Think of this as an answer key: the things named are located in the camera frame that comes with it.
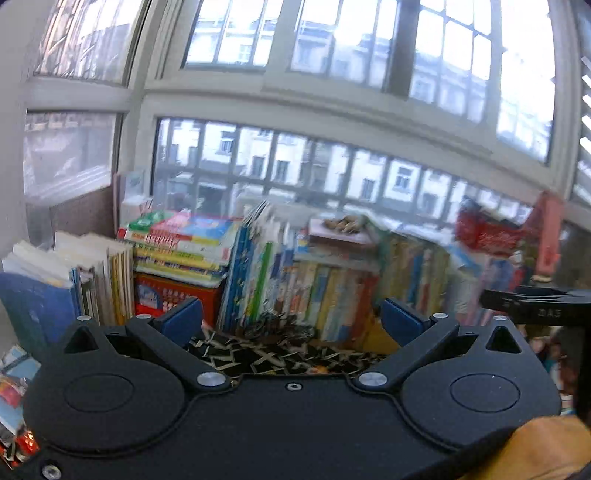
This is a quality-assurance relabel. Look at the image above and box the row of tall picture books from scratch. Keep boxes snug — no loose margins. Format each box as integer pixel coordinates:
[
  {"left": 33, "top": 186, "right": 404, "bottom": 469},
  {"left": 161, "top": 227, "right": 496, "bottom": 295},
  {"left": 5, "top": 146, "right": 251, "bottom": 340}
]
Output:
[{"left": 217, "top": 200, "right": 384, "bottom": 344}]

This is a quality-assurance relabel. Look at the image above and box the white green booklet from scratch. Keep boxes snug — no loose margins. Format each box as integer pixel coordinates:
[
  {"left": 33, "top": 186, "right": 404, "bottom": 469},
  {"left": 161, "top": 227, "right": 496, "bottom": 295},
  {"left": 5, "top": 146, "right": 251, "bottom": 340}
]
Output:
[{"left": 112, "top": 168, "right": 154, "bottom": 229}]

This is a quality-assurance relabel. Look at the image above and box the flat pinkish box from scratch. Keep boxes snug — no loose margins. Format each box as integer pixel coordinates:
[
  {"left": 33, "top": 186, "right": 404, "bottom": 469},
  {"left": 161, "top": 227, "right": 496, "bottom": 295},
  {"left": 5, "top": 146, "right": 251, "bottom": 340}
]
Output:
[{"left": 307, "top": 215, "right": 384, "bottom": 250}]

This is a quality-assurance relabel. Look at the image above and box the large paned window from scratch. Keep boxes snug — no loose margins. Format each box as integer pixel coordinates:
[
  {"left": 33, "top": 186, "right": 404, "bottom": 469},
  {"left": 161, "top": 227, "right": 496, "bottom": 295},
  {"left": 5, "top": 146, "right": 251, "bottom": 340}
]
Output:
[{"left": 23, "top": 0, "right": 591, "bottom": 241}]

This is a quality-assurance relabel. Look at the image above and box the pink upright object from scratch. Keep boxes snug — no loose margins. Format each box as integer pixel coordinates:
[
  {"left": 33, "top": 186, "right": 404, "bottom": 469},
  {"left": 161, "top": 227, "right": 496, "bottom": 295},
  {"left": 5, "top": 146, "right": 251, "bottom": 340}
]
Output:
[{"left": 533, "top": 189, "right": 566, "bottom": 282}]

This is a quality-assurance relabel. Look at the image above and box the person's left forearm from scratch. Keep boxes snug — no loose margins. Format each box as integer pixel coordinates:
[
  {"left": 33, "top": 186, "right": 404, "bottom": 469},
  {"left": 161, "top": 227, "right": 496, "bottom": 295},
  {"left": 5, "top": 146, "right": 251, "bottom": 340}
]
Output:
[{"left": 459, "top": 414, "right": 591, "bottom": 480}]

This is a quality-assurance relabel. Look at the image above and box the row of thin pale books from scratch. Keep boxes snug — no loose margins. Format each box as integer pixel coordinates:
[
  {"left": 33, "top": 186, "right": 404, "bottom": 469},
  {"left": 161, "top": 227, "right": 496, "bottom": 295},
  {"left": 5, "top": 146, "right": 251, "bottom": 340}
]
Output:
[{"left": 2, "top": 231, "right": 137, "bottom": 326}]

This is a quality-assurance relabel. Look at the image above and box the stack of flat-lying books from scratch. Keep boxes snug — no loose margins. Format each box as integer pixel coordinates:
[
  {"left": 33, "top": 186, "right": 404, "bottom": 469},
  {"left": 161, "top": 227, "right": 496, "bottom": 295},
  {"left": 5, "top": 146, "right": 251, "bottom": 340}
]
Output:
[{"left": 115, "top": 210, "right": 243, "bottom": 289}]

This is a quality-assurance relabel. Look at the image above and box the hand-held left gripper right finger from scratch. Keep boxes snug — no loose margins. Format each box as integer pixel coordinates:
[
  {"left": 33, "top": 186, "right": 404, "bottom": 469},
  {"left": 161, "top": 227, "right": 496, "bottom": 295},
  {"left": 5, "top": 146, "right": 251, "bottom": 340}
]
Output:
[{"left": 351, "top": 298, "right": 522, "bottom": 393}]

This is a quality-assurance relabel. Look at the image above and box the large dark blue book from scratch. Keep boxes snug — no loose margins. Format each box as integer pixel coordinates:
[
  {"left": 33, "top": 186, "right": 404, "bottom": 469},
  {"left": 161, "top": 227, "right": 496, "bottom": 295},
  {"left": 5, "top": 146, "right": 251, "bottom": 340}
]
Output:
[{"left": 0, "top": 270, "right": 81, "bottom": 365}]

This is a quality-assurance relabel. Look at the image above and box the black model bicycle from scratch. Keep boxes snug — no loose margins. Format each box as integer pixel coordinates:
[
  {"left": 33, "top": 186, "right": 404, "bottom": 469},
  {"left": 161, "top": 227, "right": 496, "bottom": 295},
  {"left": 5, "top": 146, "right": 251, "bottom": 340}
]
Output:
[{"left": 231, "top": 318, "right": 319, "bottom": 347}]

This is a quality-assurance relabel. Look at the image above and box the red plastic crate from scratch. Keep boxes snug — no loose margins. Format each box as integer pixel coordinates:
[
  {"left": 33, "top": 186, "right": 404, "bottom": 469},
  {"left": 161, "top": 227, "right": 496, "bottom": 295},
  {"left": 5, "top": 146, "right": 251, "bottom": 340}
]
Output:
[{"left": 133, "top": 272, "right": 225, "bottom": 328}]

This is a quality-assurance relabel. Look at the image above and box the row of colourful paperback books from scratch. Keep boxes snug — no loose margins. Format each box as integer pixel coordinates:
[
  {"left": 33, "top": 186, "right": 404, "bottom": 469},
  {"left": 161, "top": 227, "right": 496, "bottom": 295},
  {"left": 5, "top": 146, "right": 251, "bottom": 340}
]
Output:
[{"left": 379, "top": 226, "right": 536, "bottom": 333}]

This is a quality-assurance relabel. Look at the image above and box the red plastic basket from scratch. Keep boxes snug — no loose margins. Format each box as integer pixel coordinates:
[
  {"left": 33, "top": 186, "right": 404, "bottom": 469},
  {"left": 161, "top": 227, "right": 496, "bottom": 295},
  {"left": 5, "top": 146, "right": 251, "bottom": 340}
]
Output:
[{"left": 455, "top": 198, "right": 532, "bottom": 259}]

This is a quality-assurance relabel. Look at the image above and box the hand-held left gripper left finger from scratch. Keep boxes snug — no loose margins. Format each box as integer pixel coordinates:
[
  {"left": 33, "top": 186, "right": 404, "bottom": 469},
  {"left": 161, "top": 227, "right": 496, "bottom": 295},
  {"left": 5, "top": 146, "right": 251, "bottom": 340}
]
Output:
[{"left": 58, "top": 296, "right": 232, "bottom": 393}]

